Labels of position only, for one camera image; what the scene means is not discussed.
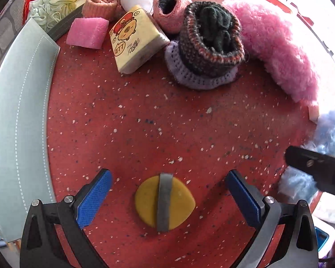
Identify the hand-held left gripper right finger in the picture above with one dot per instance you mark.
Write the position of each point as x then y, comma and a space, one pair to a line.
243, 198

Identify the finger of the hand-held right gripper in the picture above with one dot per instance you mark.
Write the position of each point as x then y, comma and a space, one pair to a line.
321, 170

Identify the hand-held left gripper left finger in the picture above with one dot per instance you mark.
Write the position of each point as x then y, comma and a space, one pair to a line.
96, 198

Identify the light blue fluffy plush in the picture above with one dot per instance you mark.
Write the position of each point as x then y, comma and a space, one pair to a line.
328, 129

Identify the pale grey storage box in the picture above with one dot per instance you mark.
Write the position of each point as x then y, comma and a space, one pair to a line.
19, 111

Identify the pink fluffy plush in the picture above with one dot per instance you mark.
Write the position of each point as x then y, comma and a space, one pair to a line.
276, 44

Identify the purple crochet hat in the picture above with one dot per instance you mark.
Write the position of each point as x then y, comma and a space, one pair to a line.
184, 75

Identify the dark multicolour knit hat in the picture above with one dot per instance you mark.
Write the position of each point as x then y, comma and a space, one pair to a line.
212, 42

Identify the pink knit hat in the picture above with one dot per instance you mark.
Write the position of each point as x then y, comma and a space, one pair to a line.
173, 16

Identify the teal plastic object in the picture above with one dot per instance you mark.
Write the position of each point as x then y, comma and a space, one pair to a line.
321, 238

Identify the yellow printed tissue pack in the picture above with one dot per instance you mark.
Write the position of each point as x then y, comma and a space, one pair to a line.
136, 39

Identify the pink sponge block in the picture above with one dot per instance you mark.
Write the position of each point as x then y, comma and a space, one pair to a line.
86, 33

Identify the red plastic chair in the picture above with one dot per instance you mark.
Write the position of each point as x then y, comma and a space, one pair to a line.
293, 2

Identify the dark grey storage box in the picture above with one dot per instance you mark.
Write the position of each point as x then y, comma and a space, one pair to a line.
62, 23

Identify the peach knit hat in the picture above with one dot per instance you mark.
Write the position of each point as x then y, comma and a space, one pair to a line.
100, 4

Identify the green bath pouf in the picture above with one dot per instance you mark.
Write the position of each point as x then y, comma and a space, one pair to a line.
53, 8

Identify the red cloth item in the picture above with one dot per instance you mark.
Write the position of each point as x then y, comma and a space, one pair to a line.
30, 5

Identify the grey patterned cushion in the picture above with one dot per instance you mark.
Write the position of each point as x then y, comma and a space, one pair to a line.
8, 14

